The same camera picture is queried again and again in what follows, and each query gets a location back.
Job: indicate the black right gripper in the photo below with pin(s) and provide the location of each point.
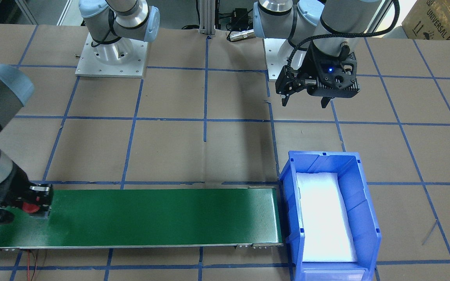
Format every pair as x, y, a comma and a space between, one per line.
13, 191

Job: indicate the black power adapter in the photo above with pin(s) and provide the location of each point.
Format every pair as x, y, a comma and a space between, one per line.
239, 14

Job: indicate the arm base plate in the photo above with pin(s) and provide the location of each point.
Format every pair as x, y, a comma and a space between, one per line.
125, 58
277, 51

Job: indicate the blue plastic storage bin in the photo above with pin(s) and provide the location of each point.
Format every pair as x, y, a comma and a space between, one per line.
359, 207

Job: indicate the aluminium frame post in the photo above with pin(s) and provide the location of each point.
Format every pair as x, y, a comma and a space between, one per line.
207, 11

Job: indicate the silver metal connector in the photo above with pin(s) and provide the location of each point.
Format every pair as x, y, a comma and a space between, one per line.
242, 35

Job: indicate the cardboard box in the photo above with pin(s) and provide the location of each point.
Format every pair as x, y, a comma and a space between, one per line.
428, 19

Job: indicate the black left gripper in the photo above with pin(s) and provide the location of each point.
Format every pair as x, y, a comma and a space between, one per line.
313, 65

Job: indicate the red push button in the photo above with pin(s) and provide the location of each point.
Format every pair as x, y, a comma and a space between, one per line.
30, 208

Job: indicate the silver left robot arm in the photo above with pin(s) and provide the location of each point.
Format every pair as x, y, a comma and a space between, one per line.
330, 22

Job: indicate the green conveyor belt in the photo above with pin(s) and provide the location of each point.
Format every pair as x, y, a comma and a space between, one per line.
149, 218

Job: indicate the white foam pad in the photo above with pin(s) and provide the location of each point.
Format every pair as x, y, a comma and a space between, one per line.
328, 238

